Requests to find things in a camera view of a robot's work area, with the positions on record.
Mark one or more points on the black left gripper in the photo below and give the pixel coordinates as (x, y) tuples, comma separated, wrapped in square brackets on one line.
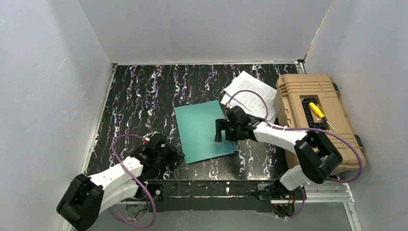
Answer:
[(172, 152)]

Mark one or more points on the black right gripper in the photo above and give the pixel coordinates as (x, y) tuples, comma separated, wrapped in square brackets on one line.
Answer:
[(226, 129)]

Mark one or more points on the teal paper folder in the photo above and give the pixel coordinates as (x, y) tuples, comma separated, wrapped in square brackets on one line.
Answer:
[(197, 129)]

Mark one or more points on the white printed paper stack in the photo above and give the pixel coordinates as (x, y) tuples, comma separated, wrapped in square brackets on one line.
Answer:
[(252, 95)]

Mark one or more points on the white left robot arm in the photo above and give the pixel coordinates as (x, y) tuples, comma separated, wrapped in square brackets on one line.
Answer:
[(88, 196)]

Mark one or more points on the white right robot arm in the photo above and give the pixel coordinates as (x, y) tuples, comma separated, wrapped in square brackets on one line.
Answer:
[(317, 156)]

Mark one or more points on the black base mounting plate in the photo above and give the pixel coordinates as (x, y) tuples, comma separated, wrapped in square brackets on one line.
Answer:
[(223, 195)]

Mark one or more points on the tan plastic toolbox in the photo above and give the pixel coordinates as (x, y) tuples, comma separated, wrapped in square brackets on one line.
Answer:
[(296, 91)]

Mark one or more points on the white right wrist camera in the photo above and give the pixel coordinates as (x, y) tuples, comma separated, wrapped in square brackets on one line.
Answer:
[(229, 105)]

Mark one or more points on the yellow handled screwdriver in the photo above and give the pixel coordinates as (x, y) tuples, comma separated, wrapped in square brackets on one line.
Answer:
[(320, 114)]

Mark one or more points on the aluminium frame rail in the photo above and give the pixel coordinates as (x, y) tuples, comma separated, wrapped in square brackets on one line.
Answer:
[(329, 192)]

